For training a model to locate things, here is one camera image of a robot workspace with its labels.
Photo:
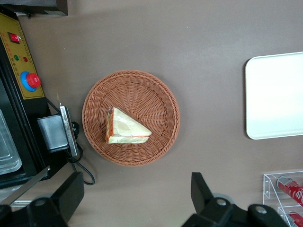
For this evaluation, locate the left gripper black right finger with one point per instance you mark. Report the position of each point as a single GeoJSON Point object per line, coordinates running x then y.
{"type": "Point", "coordinates": [206, 208]}

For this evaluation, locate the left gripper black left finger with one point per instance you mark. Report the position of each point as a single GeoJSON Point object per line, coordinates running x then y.
{"type": "Point", "coordinates": [61, 201]}

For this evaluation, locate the triangle sandwich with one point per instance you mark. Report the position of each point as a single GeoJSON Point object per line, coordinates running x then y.
{"type": "Point", "coordinates": [123, 127]}

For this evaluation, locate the round brown wicker basket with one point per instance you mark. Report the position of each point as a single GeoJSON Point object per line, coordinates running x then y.
{"type": "Point", "coordinates": [146, 94]}

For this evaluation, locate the cream plastic tray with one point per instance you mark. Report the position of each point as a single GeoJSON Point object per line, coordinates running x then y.
{"type": "Point", "coordinates": [274, 94]}

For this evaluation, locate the clear acrylic bottle rack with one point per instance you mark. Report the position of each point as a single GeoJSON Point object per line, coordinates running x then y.
{"type": "Point", "coordinates": [268, 186]}

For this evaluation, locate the clear plastic food container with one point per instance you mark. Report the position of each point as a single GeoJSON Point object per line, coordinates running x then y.
{"type": "Point", "coordinates": [8, 146]}

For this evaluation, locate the red cola bottle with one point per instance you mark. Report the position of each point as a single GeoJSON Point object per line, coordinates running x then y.
{"type": "Point", "coordinates": [292, 190]}
{"type": "Point", "coordinates": [297, 218]}

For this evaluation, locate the black sealing machine yellow panel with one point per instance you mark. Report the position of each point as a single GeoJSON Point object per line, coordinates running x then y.
{"type": "Point", "coordinates": [14, 113]}

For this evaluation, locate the dark flat plate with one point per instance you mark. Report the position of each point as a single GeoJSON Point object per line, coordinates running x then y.
{"type": "Point", "coordinates": [33, 6]}

